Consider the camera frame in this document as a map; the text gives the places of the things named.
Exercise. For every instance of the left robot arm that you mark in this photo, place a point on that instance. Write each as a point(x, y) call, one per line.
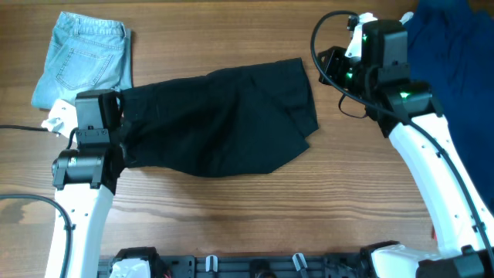
point(85, 181)

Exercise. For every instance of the dark blue garment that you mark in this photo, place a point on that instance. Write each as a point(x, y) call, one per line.
point(450, 46)

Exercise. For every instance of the white cloth piece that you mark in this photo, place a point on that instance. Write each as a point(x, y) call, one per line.
point(406, 17)

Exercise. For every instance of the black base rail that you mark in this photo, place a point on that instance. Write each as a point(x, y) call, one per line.
point(331, 265)

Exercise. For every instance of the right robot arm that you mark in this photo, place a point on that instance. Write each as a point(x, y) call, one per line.
point(374, 71)

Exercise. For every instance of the folded light blue jeans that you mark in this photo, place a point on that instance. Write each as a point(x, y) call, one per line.
point(85, 53)

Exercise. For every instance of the black shorts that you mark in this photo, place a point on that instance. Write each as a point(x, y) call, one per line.
point(237, 121)

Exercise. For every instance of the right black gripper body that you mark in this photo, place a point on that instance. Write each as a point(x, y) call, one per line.
point(333, 65)

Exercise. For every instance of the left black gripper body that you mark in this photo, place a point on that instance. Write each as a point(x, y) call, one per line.
point(116, 126)

